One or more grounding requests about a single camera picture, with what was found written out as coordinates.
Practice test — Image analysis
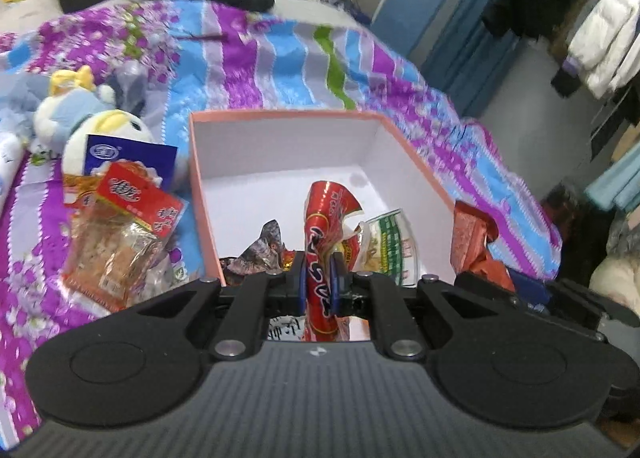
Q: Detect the green white snack packet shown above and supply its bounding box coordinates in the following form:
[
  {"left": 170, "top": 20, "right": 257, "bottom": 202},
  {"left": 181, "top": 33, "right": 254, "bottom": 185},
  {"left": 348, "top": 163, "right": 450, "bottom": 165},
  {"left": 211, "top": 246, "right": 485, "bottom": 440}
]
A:
[{"left": 355, "top": 209, "right": 419, "bottom": 288}]

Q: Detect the blue white plush toy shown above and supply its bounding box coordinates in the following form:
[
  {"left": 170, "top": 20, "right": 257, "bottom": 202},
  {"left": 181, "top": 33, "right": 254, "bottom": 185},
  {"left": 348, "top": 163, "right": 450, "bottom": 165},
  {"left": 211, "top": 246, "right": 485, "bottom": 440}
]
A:
[{"left": 34, "top": 61, "right": 155, "bottom": 177}]

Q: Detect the red long snack packet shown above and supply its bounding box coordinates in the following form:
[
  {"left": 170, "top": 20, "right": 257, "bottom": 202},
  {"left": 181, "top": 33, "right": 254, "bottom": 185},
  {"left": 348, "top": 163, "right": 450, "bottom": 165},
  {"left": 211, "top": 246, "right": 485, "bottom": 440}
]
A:
[{"left": 304, "top": 181, "right": 361, "bottom": 342}]

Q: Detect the orange red snack packet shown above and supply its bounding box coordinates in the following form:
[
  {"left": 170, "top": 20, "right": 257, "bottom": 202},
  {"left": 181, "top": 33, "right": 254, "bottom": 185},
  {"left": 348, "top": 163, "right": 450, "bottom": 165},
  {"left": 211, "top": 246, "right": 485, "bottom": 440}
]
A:
[{"left": 450, "top": 200, "right": 515, "bottom": 293}]

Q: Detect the red label dried tofu pack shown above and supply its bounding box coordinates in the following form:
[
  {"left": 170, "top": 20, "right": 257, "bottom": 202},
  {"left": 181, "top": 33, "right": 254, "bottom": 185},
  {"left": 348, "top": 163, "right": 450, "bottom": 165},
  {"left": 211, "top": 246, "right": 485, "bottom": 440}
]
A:
[{"left": 62, "top": 161, "right": 186, "bottom": 312}]

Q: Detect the white puffer jacket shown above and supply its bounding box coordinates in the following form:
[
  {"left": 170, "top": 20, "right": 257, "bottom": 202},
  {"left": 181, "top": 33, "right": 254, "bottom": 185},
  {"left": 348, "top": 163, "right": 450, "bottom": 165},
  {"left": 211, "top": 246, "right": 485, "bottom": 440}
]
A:
[{"left": 563, "top": 0, "right": 639, "bottom": 99}]

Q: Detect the dark foil snack packet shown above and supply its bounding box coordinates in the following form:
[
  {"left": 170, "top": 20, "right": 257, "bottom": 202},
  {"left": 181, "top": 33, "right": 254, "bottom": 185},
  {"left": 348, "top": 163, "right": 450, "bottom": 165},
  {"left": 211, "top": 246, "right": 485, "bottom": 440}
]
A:
[{"left": 220, "top": 220, "right": 296, "bottom": 286}]

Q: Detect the blue hanging curtain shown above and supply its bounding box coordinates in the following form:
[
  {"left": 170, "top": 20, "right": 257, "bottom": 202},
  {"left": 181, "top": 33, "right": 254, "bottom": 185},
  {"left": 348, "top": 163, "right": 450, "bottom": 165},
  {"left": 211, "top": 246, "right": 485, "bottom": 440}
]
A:
[{"left": 421, "top": 0, "right": 520, "bottom": 118}]

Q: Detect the pink cardboard box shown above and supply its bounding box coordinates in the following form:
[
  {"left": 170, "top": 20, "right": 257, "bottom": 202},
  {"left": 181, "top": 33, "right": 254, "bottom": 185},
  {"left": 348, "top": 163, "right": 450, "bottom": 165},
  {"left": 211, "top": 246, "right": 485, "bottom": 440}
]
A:
[{"left": 189, "top": 110, "right": 454, "bottom": 283}]

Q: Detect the floral purple bedspread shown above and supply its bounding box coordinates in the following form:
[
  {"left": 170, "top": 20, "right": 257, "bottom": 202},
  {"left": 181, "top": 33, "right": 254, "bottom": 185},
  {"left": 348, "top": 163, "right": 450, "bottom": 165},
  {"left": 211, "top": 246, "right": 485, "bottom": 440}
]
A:
[{"left": 0, "top": 0, "right": 563, "bottom": 448}]

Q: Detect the blue snack packet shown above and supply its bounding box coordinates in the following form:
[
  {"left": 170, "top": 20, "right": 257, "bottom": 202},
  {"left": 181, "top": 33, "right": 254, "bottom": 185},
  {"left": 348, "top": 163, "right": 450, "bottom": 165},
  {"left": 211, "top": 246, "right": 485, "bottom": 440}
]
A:
[{"left": 82, "top": 134, "right": 177, "bottom": 191}]

